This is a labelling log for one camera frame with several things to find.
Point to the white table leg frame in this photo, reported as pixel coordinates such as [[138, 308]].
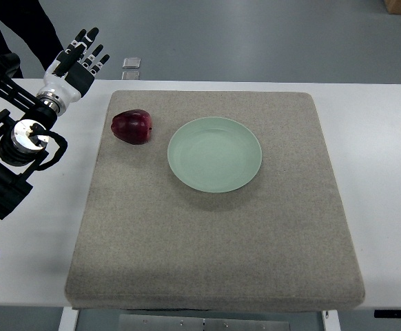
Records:
[[69, 319]]

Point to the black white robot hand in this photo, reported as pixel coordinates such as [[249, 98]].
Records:
[[71, 74]]

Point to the light green plate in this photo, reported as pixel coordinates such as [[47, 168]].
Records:
[[214, 155]]

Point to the red apple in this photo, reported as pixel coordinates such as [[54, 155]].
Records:
[[132, 126]]

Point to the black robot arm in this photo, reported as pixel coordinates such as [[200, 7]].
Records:
[[27, 145]]

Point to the person in dark trousers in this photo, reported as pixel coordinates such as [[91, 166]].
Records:
[[28, 20]]

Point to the black table control panel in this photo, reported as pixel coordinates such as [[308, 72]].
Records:
[[387, 314]]

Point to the lower floor socket plate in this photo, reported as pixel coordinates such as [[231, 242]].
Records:
[[130, 75]]

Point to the beige fabric cushion mat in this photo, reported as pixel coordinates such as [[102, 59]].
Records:
[[281, 243]]

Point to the metal bracket under table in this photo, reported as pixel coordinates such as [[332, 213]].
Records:
[[150, 322]]

